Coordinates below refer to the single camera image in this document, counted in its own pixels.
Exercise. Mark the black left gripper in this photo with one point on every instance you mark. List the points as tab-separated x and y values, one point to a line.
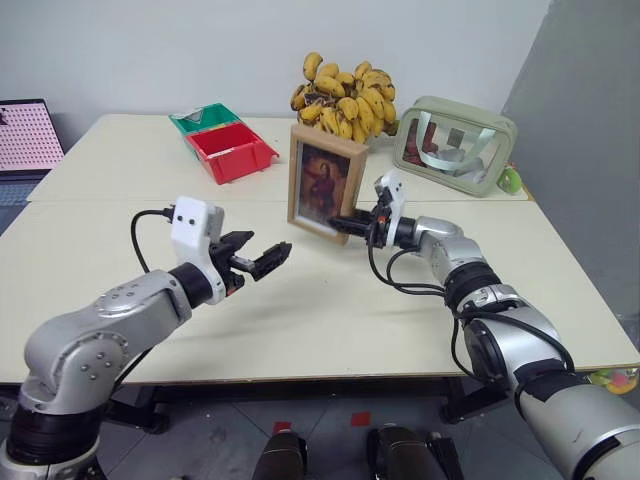
231	267

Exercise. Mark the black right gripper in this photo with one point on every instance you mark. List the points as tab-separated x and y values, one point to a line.
379	225

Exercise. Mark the wooden picture frame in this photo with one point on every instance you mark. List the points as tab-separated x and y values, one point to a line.
322	185

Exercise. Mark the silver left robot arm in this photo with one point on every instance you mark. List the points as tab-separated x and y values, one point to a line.
90	345

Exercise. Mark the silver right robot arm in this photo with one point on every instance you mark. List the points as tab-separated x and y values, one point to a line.
505	340

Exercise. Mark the red item inside pouch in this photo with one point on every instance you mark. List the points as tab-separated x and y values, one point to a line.
415	145

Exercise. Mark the red plastic storage bin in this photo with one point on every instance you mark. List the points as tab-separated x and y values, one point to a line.
230	150

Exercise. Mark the yellow banana bunch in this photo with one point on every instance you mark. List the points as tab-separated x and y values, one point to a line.
350	100

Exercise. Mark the white item inside pouch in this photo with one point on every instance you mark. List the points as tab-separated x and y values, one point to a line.
470	167

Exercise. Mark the green plastic storage bin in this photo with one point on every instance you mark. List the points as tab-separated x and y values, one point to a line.
220	117

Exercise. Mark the clear pale green pouch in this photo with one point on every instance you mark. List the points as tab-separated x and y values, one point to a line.
450	112

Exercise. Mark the white paper in bin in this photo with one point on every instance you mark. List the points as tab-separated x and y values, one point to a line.
192	115

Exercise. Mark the small green toy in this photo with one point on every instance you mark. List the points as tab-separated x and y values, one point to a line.
510	180

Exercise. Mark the red floor tape square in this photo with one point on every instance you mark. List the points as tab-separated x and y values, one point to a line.
361	419
282	426

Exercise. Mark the dark rounded shape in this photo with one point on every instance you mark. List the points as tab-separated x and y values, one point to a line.
280	457
405	452

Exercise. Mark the pink pegboard panel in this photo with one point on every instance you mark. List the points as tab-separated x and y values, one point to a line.
27	137

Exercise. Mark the colourful toys under table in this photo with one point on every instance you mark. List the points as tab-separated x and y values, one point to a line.
617	380

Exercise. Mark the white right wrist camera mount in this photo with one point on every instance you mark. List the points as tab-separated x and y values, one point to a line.
395	195

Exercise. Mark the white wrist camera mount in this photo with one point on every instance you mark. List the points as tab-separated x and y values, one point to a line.
192	222
395	195

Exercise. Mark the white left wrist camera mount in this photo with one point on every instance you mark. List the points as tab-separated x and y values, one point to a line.
192	222

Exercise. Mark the black table leg frame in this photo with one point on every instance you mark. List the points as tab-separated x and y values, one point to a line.
140	407
470	400

